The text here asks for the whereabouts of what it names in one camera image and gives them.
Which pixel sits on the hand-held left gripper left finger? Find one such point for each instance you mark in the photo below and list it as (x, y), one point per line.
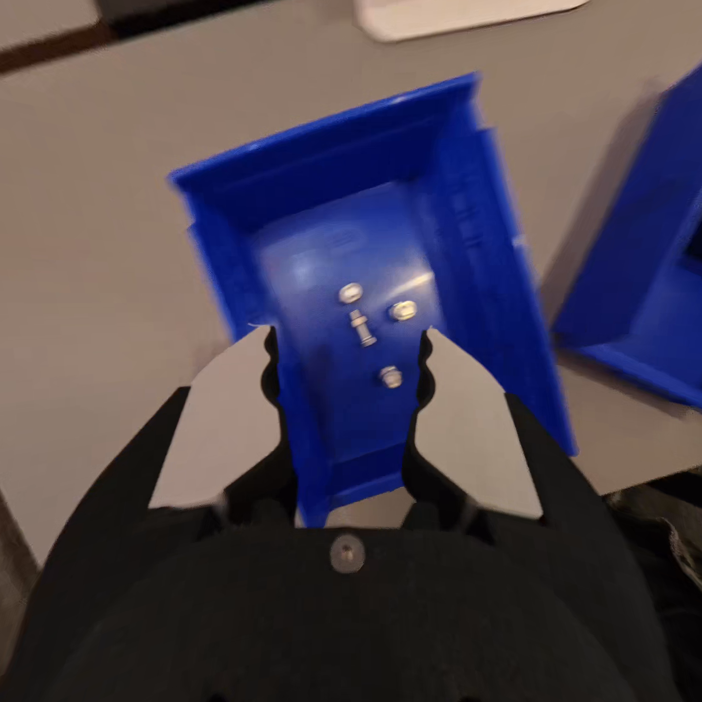
(219, 428)

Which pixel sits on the person's black trousers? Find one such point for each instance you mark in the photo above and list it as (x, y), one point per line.
(658, 603)

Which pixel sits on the blue divided plastic bin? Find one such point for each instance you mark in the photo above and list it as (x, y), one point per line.
(630, 274)

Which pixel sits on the blue plastic parts bin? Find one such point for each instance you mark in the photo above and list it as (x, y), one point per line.
(340, 247)

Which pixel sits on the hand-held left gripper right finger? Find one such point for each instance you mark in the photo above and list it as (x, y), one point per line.
(471, 439)

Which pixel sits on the white tablet stand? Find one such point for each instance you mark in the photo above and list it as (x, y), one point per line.
(466, 16)

